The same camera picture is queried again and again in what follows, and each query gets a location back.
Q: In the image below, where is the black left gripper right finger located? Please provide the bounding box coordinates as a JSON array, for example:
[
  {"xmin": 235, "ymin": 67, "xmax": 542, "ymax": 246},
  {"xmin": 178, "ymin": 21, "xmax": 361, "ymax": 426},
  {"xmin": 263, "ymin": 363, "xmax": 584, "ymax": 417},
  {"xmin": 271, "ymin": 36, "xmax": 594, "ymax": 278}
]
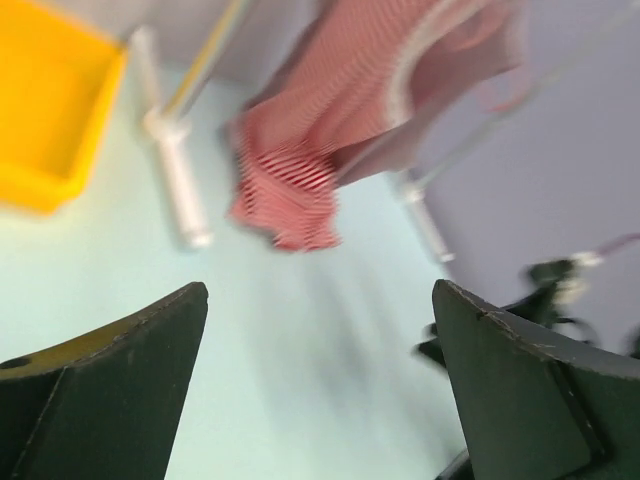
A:
[{"xmin": 432, "ymin": 280, "xmax": 639, "ymax": 479}]

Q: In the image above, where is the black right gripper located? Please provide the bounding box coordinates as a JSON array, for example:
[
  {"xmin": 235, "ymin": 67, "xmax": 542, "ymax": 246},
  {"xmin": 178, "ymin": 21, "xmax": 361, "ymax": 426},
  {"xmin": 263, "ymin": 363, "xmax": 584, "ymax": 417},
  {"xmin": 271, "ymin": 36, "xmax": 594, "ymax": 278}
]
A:
[{"xmin": 412, "ymin": 258, "xmax": 640, "ymax": 371}]

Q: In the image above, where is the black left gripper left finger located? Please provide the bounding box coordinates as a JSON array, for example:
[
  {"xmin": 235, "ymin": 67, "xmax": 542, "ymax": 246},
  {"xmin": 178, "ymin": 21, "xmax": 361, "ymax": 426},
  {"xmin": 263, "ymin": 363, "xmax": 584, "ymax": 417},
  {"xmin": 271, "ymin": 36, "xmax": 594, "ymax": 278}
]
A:
[{"xmin": 1, "ymin": 282, "xmax": 208, "ymax": 479}]

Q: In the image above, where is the red white striped tank top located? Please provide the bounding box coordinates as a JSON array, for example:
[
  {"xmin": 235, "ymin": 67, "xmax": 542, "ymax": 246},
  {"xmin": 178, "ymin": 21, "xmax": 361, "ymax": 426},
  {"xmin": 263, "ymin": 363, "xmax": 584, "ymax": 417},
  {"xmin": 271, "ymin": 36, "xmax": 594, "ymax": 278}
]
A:
[{"xmin": 230, "ymin": 0, "xmax": 525, "ymax": 251}]

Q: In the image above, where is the white metal clothes rack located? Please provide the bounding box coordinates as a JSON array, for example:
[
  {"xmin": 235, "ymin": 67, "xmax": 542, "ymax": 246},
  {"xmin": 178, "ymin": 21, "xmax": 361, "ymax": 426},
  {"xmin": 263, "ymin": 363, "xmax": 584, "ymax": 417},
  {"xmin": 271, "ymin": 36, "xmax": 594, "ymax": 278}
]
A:
[{"xmin": 129, "ymin": 1, "xmax": 639, "ymax": 249}]

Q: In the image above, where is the yellow plastic tray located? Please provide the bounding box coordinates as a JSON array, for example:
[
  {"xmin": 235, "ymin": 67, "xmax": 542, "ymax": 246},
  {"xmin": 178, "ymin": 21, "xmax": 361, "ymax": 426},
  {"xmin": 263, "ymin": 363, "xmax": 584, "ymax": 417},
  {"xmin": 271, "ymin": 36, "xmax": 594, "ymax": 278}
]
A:
[{"xmin": 1, "ymin": 1, "xmax": 128, "ymax": 214}]

